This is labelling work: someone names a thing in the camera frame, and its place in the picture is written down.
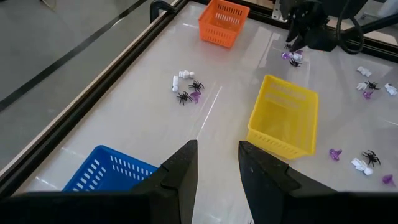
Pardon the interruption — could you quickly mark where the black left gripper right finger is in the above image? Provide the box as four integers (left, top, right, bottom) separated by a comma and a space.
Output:
238, 140, 340, 224

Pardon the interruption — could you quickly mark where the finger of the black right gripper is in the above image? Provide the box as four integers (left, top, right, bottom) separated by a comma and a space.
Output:
285, 17, 301, 44
290, 29, 312, 53

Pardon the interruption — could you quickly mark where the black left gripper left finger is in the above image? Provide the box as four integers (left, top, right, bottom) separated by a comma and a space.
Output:
130, 139, 199, 224

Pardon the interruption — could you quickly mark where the silver mounting plate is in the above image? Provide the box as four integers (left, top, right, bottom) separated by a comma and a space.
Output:
271, 0, 289, 22

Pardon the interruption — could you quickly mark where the yellow plastic basket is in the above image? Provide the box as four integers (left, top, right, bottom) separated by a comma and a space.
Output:
246, 74, 320, 161

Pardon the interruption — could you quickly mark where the orange plastic basket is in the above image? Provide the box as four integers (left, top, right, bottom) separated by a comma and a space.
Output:
198, 0, 251, 49

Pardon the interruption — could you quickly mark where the blue plastic basket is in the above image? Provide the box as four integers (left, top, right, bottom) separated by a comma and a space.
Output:
62, 144, 159, 192

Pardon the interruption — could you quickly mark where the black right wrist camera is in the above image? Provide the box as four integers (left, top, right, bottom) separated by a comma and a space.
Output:
306, 29, 339, 53

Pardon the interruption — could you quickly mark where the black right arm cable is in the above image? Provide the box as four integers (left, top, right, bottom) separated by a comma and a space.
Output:
335, 0, 365, 55

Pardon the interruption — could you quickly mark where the black frame clamp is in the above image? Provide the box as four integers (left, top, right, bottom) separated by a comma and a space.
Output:
149, 0, 178, 24

